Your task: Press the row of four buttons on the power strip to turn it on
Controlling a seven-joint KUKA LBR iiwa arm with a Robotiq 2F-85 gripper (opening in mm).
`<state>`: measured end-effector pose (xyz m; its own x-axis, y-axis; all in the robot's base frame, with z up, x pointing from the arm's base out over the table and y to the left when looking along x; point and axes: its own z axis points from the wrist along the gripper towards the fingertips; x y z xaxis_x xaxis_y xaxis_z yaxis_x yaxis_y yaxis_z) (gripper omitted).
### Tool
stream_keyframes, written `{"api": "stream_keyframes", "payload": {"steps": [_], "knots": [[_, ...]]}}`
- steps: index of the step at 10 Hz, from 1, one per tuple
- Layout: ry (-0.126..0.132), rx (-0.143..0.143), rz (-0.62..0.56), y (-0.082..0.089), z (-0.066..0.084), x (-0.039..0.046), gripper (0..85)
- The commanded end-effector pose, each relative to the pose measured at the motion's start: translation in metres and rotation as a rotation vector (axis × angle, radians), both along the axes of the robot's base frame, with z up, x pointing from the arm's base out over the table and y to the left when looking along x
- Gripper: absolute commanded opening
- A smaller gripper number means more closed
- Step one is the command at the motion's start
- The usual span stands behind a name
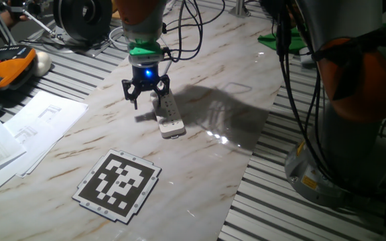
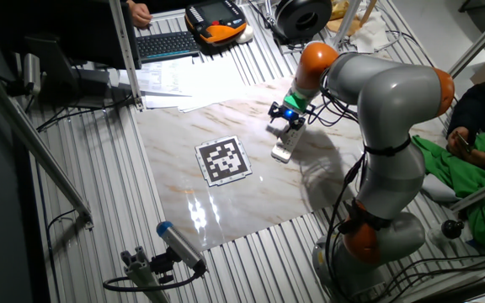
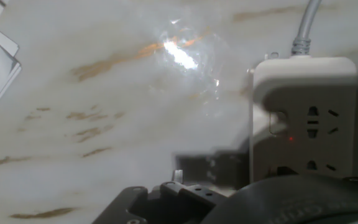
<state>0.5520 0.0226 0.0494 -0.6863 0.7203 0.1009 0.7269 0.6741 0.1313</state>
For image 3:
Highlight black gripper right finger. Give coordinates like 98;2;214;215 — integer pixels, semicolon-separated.
158;169;219;224

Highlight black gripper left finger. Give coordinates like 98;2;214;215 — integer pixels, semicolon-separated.
91;185;150;224

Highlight white power strip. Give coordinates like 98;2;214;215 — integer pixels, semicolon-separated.
249;55;358;184

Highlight grey power strip cable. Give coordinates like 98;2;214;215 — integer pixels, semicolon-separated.
290;0;323;57

